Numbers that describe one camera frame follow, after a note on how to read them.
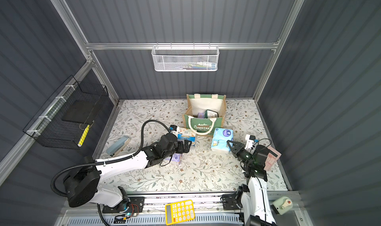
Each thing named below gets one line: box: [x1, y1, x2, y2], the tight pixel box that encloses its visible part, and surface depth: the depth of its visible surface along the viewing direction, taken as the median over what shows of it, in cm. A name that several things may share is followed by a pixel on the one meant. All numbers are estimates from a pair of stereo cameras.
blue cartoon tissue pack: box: [210, 127, 234, 152], surface depth 82 cm
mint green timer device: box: [272, 196, 294, 216], surface depth 69 cm
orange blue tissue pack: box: [177, 126, 197, 146], surface depth 93 cm
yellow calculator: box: [164, 199, 195, 226], surface depth 72 cm
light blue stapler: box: [106, 135, 131, 158], surface depth 93 cm
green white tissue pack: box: [204, 109, 219, 119], surface depth 100 cm
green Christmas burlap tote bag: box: [182, 94, 227, 137], surface depth 95 cm
